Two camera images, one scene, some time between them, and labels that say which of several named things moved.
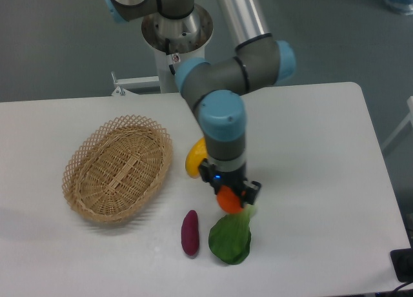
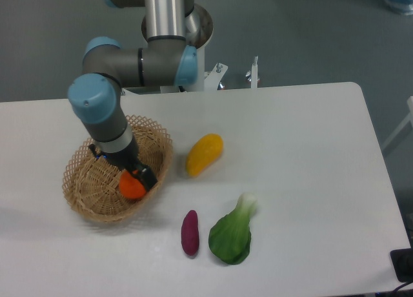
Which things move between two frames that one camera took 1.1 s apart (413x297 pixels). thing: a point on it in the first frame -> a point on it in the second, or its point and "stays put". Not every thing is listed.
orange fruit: [229, 200] -> [130, 186]
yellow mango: [197, 153] stays put
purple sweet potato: [190, 237] stays put
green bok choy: [230, 238] stays put
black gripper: [248, 190] -> [128, 159]
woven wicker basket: [115, 170] stays put
